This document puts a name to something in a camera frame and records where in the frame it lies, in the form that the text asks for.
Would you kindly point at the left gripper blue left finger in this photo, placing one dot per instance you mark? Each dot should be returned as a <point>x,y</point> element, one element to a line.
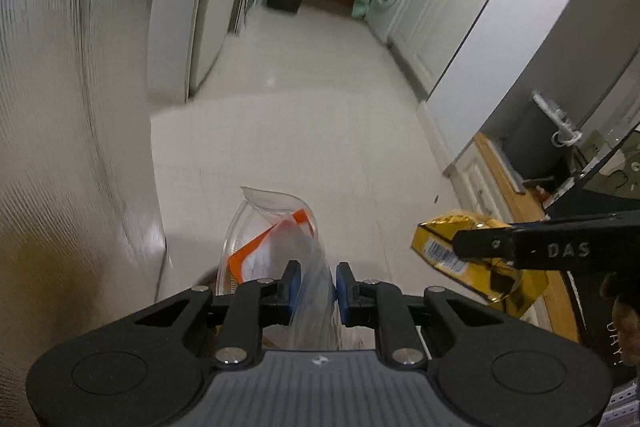
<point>288,290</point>

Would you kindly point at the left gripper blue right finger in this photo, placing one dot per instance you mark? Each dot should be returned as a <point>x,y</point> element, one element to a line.
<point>344,286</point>

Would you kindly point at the clear plastic bag orange label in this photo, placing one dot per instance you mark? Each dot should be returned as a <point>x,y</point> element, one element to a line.
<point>268,230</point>

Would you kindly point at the yellow crushed carton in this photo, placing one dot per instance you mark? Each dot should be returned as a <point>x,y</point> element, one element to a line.
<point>503,288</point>

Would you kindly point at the person right hand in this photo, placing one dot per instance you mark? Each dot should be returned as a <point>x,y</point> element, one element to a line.
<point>623,290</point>

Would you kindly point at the white kitchen cabinets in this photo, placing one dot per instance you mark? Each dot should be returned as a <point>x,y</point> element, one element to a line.
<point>429,33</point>

